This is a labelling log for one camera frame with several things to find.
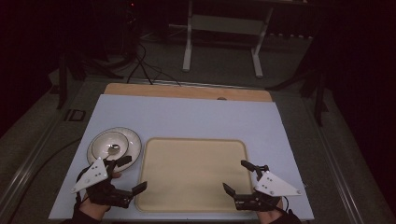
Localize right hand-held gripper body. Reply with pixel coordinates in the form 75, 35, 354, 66
233, 164, 303, 213

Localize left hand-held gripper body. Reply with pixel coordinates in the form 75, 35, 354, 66
70, 157, 135, 209

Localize metal spoon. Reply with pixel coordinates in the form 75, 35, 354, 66
105, 143, 121, 158

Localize white plate with dark rim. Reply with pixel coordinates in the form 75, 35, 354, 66
86, 126, 143, 174

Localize white bowl with dark rim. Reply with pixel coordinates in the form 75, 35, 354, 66
91, 131, 130, 161

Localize beige tray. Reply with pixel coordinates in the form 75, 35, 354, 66
134, 136, 254, 214

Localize person's right hand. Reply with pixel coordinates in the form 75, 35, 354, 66
255, 197, 285, 224

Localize person's left hand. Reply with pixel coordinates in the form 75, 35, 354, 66
76, 172, 123, 220

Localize black floor socket box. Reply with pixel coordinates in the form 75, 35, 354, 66
64, 108, 87, 122

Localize light blue table mat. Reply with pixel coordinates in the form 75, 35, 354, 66
48, 93, 316, 222

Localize wooden table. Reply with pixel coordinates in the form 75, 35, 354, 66
103, 82, 274, 103

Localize black stand legs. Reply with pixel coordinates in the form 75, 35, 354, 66
55, 52, 124, 110
265, 62, 330, 128

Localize white metal stand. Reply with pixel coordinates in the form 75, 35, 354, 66
181, 0, 275, 78

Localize black floor cable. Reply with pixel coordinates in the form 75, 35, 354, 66
7, 137, 82, 220
125, 43, 182, 87

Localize metal floor rail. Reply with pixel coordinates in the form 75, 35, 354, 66
0, 116, 62, 216
302, 99, 367, 224

